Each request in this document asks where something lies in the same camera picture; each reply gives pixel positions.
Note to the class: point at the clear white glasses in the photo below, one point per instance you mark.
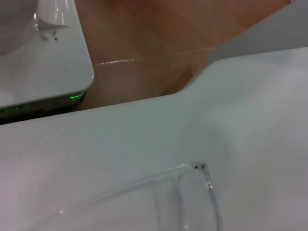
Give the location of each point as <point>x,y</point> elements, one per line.
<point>196,166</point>

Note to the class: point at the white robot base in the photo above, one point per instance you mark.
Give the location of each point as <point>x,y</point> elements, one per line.
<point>48,60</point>

